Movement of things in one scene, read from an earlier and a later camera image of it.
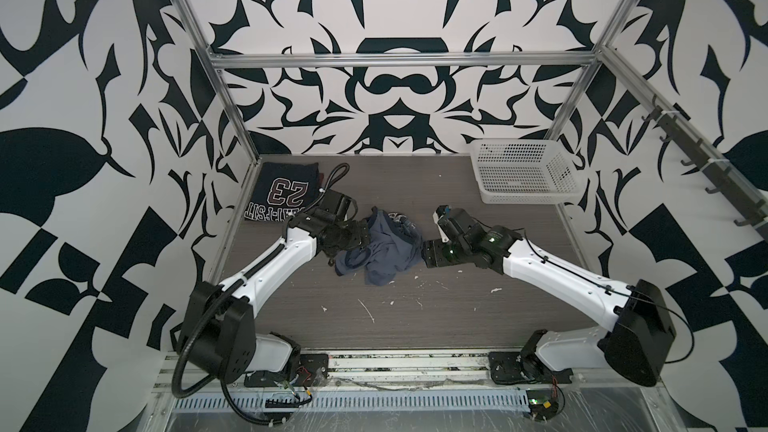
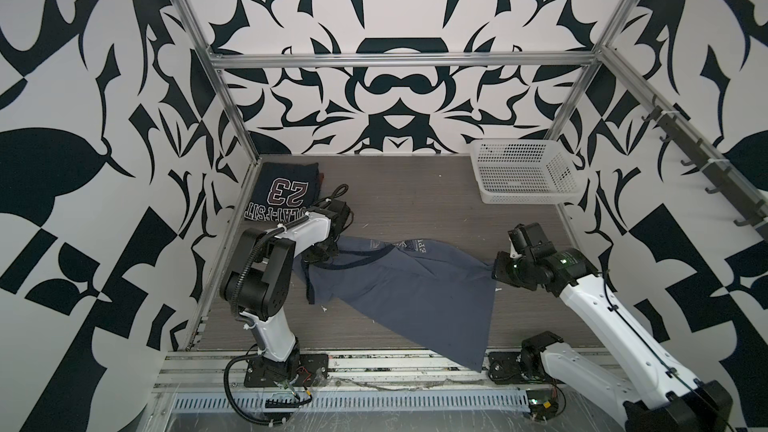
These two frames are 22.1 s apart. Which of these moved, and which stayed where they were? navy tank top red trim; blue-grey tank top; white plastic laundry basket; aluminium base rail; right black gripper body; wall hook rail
Moved: blue-grey tank top; right black gripper body
Stayed: wall hook rail; aluminium base rail; white plastic laundry basket; navy tank top red trim
